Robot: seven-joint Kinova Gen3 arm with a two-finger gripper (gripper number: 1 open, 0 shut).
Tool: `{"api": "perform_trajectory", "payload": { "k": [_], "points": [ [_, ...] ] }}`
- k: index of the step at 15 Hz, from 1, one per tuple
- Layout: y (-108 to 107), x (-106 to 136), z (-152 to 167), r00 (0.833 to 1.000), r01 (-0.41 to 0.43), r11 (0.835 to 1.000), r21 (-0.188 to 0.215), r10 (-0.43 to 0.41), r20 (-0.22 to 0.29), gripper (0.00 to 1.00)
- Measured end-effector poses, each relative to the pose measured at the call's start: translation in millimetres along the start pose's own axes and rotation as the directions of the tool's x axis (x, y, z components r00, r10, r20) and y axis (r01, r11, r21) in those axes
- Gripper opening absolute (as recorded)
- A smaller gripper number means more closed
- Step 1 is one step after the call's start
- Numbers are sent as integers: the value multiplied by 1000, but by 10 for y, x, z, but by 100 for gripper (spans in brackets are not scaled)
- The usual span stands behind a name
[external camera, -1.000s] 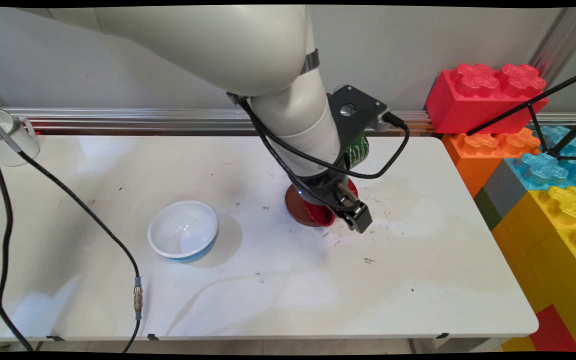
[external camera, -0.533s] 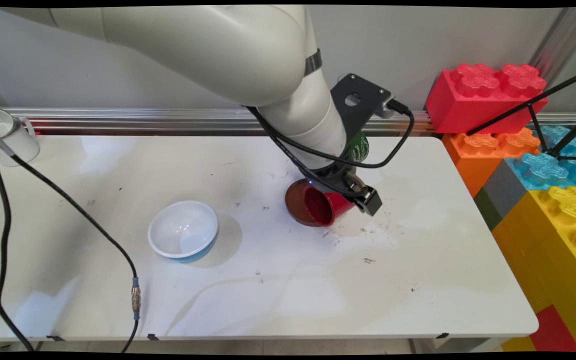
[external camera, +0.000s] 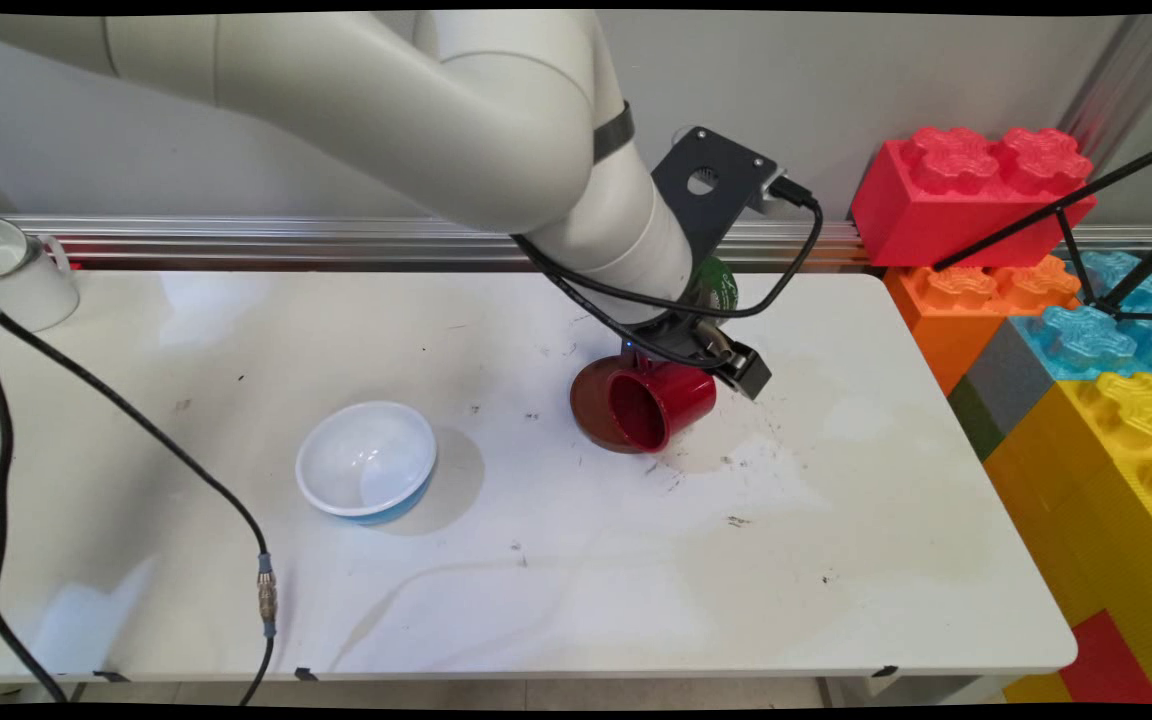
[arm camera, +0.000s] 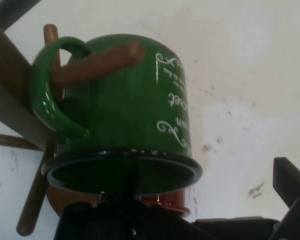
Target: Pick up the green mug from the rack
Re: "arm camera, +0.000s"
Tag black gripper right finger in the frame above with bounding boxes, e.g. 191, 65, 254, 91
273, 156, 300, 240

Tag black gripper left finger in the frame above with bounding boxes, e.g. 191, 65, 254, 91
55, 161, 192, 240

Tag green enamel mug white script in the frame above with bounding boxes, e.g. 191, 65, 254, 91
28, 33, 204, 196

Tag red enamel mug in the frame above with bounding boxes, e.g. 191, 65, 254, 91
142, 188, 191, 217

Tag brown wooden mug tree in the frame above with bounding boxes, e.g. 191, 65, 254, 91
0, 17, 146, 237

